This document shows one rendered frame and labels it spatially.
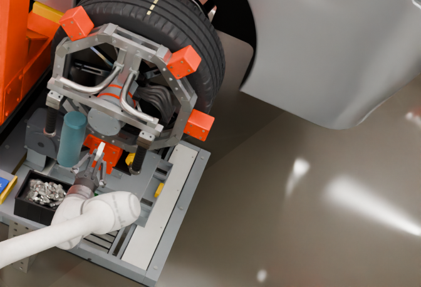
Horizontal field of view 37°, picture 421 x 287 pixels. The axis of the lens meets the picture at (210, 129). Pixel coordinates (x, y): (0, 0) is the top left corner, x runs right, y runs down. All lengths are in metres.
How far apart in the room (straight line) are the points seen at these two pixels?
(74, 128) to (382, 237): 1.88
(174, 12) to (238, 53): 1.84
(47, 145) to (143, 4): 0.88
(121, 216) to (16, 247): 0.32
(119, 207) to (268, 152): 1.87
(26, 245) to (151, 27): 0.91
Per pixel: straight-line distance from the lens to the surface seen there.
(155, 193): 3.02
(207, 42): 2.37
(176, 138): 2.45
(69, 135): 2.47
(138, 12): 2.27
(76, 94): 2.21
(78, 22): 2.29
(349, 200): 3.66
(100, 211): 1.85
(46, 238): 1.77
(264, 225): 3.32
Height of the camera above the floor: 2.59
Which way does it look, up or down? 46 degrees down
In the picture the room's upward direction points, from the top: 24 degrees clockwise
